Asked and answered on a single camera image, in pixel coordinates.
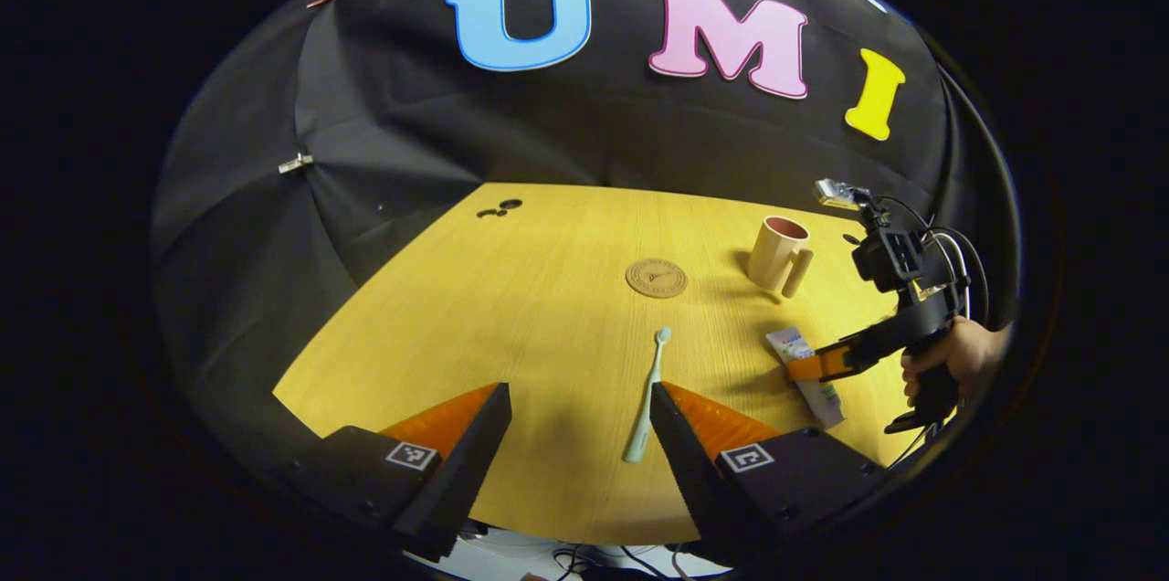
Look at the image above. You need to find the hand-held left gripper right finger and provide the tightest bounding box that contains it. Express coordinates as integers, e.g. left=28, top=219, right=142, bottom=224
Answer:
left=649, top=383, right=891, bottom=564

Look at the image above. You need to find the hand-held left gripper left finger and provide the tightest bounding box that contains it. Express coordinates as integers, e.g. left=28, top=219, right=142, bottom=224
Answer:
left=274, top=383, right=513, bottom=562

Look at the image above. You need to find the white toothpaste tube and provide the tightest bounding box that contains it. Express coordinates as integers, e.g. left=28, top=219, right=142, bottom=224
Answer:
left=765, top=327, right=847, bottom=429

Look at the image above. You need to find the pale green toothbrush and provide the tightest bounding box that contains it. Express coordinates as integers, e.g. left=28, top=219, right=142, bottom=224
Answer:
left=624, top=328, right=673, bottom=464

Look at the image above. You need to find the beige cup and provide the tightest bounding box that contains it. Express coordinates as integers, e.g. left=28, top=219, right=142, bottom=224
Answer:
left=747, top=216, right=814, bottom=300

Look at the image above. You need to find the round cork coaster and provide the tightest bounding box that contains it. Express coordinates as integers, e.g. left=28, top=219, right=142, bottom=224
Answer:
left=626, top=259, right=689, bottom=299

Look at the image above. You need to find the wooden desktop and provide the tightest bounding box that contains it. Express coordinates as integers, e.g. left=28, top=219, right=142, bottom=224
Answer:
left=272, top=183, right=923, bottom=547

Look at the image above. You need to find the black backdrop cloth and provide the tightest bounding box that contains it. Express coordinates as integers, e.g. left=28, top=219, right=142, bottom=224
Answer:
left=151, top=0, right=1019, bottom=372

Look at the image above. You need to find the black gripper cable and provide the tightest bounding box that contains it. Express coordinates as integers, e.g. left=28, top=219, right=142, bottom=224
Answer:
left=875, top=195, right=992, bottom=328

